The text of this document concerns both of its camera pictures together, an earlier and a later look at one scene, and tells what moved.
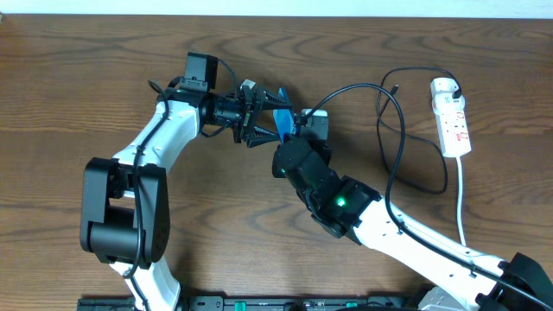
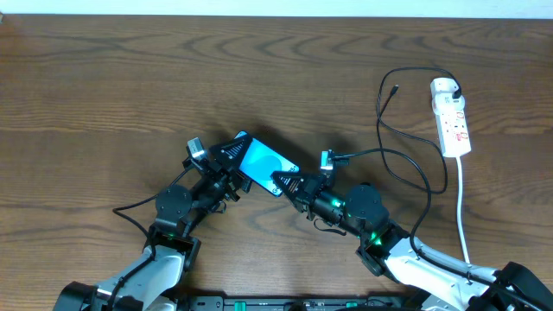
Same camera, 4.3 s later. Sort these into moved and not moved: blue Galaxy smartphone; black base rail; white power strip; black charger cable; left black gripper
Moved: blue Galaxy smartphone; left black gripper
Not moved: black base rail; white power strip; black charger cable
